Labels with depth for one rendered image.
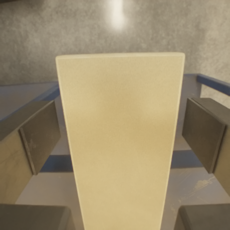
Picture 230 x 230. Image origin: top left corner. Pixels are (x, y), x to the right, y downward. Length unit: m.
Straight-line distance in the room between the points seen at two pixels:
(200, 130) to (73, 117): 0.13
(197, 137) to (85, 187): 0.16
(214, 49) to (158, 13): 0.48
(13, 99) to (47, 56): 0.40
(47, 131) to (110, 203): 0.15
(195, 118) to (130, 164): 0.10
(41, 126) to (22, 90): 0.95
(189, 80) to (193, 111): 0.84
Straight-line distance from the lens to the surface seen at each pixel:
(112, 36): 1.22
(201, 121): 0.17
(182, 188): 0.29
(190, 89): 1.04
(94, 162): 0.21
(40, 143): 0.17
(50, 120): 0.19
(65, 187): 0.28
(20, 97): 1.14
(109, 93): 0.17
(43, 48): 1.33
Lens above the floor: 1.22
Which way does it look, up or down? 67 degrees down
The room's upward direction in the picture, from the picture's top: 177 degrees counter-clockwise
